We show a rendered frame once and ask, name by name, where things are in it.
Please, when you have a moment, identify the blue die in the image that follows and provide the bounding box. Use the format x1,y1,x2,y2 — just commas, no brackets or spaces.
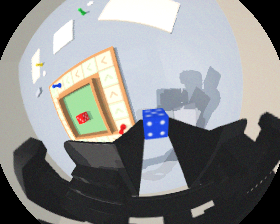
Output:
143,108,169,140

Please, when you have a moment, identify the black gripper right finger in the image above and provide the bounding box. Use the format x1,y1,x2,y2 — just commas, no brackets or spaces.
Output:
167,117,248,189

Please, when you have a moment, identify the blue pawn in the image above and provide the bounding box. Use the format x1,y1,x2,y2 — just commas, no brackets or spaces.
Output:
52,83,62,88

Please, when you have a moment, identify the red pawn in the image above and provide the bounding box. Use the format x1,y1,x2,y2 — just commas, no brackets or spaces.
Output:
119,124,125,135

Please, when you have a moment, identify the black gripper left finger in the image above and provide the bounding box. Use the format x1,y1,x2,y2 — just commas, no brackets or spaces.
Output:
64,120,145,197

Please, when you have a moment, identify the red die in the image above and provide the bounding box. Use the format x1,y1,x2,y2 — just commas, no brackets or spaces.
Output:
76,112,89,124

